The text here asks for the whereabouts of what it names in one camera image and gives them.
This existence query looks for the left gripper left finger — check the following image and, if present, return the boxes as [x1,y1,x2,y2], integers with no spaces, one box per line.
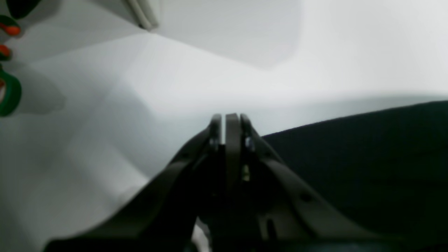
[44,114,222,252]

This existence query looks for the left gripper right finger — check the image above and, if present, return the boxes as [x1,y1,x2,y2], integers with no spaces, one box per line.
[226,114,447,252]

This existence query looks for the black T-shirt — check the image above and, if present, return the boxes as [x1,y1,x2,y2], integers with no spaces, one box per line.
[264,101,448,249]

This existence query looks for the white partition panel right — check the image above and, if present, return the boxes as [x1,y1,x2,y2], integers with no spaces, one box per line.
[138,0,301,69]

